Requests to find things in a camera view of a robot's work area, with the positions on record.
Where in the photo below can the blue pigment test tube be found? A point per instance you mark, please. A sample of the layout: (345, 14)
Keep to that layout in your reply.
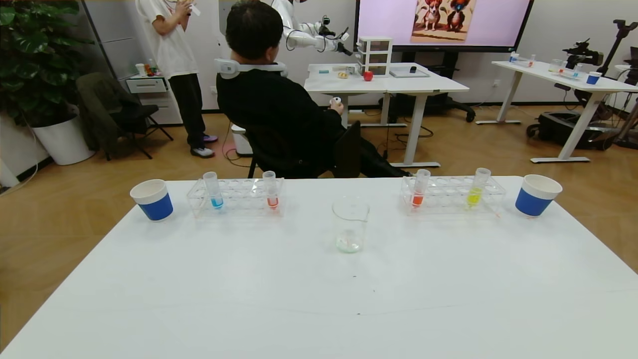
(215, 197)

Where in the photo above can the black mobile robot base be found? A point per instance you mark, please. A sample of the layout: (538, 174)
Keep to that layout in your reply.
(558, 127)

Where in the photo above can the red pigment test tube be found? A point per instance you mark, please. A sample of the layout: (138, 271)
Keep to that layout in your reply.
(271, 197)
(418, 194)

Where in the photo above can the clear glass beaker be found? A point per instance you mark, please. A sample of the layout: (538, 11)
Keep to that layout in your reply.
(350, 224)

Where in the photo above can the clear acrylic test tube rack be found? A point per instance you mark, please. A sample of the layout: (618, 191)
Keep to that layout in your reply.
(241, 199)
(448, 192)

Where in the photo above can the black office chair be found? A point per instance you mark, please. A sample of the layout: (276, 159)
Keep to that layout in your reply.
(349, 149)

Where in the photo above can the person in black clothes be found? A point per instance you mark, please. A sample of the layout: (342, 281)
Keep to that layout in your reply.
(274, 114)

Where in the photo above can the white box on floor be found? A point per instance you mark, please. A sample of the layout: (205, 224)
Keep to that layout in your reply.
(241, 142)

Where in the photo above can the red apple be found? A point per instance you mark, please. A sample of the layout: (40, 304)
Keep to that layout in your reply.
(368, 76)

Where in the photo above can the white desk with apple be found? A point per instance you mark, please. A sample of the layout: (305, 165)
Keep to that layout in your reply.
(398, 85)

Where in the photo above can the small white drawer organizer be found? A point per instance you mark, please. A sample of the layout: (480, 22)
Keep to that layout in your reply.
(375, 55)

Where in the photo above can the grey flat tray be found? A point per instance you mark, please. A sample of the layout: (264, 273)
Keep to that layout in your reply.
(408, 74)

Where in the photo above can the white humanoid robot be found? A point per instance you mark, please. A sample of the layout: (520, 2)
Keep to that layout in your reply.
(309, 37)

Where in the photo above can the white neck band device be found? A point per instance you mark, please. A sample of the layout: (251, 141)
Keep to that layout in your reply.
(229, 67)

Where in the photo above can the black screen stand base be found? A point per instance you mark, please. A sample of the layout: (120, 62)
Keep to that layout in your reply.
(443, 102)

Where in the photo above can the blue white paper cup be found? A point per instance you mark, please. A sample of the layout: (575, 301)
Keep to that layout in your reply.
(532, 202)
(155, 205)

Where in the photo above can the white drawer cabinet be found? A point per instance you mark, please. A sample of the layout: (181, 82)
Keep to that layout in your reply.
(149, 87)

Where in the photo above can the person in white t-shirt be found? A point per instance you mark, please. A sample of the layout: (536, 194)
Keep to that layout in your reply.
(172, 50)

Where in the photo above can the black folding chair with jacket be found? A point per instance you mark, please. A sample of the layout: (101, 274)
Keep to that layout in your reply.
(107, 112)

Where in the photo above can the white desk with lab items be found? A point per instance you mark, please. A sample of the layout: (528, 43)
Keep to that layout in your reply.
(543, 72)

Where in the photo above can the white plant pot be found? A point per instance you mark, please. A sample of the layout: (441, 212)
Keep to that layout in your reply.
(65, 142)

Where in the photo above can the small blue cup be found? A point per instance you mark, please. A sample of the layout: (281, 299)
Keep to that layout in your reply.
(593, 78)

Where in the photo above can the green leafy plant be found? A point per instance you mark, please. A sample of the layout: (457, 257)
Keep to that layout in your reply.
(35, 60)

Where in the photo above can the black tripod stand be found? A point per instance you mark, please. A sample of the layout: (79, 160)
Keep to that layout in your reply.
(620, 35)

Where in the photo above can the large wall display screen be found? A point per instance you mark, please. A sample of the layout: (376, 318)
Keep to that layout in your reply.
(389, 20)

